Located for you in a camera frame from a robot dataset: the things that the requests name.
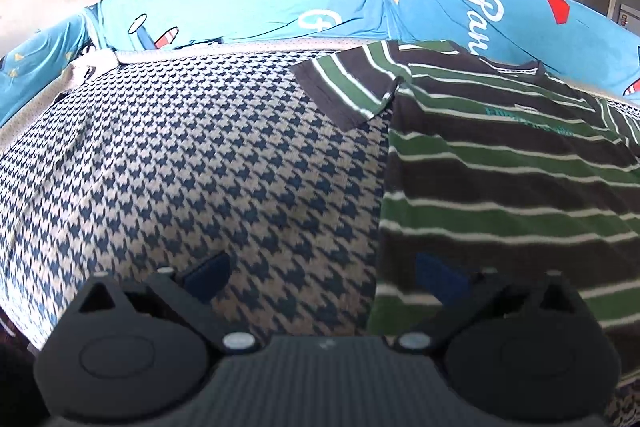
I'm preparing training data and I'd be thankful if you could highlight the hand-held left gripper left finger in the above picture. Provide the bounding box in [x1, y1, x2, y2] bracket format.
[74, 250, 261, 355]

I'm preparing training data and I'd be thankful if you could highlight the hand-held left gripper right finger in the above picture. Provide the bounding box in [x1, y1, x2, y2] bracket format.
[391, 251, 577, 354]

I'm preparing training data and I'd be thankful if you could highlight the green brown striped t-shirt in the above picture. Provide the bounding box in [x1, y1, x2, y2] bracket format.
[290, 39, 640, 373]

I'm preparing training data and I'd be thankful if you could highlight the houndstooth sofa seat cover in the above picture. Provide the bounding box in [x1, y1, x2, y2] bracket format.
[0, 37, 640, 427]

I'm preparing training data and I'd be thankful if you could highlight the blue printed sofa backrest cover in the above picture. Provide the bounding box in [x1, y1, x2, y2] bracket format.
[0, 0, 640, 128]

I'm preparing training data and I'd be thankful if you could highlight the white chest freezer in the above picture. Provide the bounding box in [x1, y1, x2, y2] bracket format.
[617, 4, 640, 36]

